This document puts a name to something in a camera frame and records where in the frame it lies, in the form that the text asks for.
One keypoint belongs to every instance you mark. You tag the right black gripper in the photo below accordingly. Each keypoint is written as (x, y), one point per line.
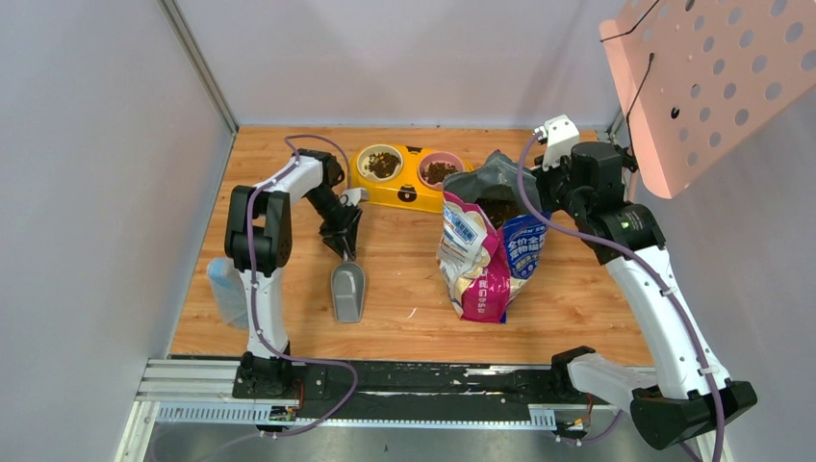
(543, 177)

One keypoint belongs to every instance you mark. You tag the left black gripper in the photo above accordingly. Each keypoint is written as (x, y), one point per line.
(340, 226)

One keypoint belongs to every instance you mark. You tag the metal scoop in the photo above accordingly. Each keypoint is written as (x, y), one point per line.
(348, 288)

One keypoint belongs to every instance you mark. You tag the pet food bag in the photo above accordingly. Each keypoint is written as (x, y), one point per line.
(485, 269)

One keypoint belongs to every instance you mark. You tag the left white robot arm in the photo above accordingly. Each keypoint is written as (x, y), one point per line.
(259, 241)

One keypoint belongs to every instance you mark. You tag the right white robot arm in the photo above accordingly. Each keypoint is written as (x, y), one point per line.
(690, 392)

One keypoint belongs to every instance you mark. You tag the brown pet food kibble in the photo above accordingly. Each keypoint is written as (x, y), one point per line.
(498, 211)

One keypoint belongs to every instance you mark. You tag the kibble in cream bowl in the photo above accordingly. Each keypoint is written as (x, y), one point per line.
(383, 165)

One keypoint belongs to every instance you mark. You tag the cream bowl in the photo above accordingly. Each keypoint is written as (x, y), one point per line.
(362, 161)

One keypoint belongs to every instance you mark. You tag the yellow double bowl feeder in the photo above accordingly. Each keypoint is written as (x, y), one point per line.
(406, 191)

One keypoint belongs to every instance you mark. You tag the kibble in pink bowl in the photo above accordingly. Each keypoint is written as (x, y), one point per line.
(435, 173)

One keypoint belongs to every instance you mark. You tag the pink bowl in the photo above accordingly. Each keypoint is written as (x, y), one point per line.
(440, 156)

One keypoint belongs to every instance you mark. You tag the clear plastic bag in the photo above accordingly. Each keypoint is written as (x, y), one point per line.
(228, 291)

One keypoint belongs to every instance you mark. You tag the pink perforated stand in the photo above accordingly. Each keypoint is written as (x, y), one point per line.
(697, 78)

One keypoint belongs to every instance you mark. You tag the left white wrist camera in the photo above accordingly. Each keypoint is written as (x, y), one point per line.
(354, 196)

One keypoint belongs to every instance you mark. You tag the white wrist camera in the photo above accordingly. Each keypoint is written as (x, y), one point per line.
(354, 196)
(559, 134)

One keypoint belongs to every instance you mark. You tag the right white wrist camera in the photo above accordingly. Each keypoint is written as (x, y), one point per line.
(559, 134)

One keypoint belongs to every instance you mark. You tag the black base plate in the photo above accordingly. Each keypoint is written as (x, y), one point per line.
(420, 392)

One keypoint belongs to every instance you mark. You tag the aluminium rail frame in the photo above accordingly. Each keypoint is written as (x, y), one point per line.
(199, 390)

